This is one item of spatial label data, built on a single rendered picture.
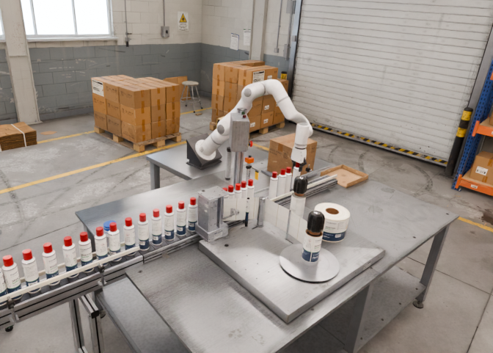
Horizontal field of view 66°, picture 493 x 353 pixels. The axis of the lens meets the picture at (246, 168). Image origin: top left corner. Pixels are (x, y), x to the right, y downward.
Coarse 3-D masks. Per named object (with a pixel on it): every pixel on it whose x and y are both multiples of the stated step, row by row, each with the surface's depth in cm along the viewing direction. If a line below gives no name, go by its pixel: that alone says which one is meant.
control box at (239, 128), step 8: (232, 120) 215; (240, 120) 213; (248, 120) 214; (232, 128) 215; (240, 128) 215; (248, 128) 216; (232, 136) 216; (240, 136) 217; (248, 136) 218; (232, 144) 218; (240, 144) 219; (248, 144) 220
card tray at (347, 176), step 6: (330, 168) 315; (336, 168) 321; (342, 168) 327; (348, 168) 322; (324, 174) 312; (330, 174) 313; (336, 174) 314; (342, 174) 315; (348, 174) 316; (354, 174) 317; (360, 174) 314; (366, 174) 310; (342, 180) 304; (348, 180) 305; (354, 180) 297; (360, 180) 303; (348, 186) 293
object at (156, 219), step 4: (156, 208) 194; (156, 212) 191; (152, 216) 194; (156, 216) 192; (160, 216) 194; (152, 220) 193; (156, 220) 192; (160, 220) 194; (152, 224) 194; (156, 224) 193; (160, 224) 195; (152, 228) 195; (156, 228) 194; (160, 228) 196; (152, 232) 196; (156, 232) 195; (160, 232) 196; (152, 236) 198; (156, 236) 196; (160, 236) 197; (152, 240) 199; (156, 240) 197; (160, 240) 198; (156, 244) 198; (160, 244) 199
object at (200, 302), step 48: (144, 192) 262; (192, 192) 267; (336, 192) 283; (384, 192) 289; (384, 240) 228; (144, 288) 176; (192, 288) 178; (240, 288) 180; (192, 336) 153; (240, 336) 155; (288, 336) 156
